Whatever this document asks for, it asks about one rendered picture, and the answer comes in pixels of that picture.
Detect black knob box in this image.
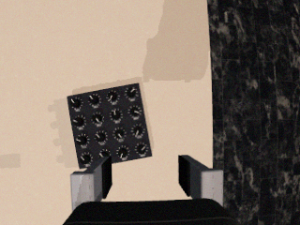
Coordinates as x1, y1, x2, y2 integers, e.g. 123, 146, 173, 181
67, 82, 152, 169

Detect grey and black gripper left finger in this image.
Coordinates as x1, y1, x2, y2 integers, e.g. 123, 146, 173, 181
70, 157, 113, 212

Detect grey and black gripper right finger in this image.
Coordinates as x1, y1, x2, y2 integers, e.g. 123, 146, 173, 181
178, 155, 223, 207

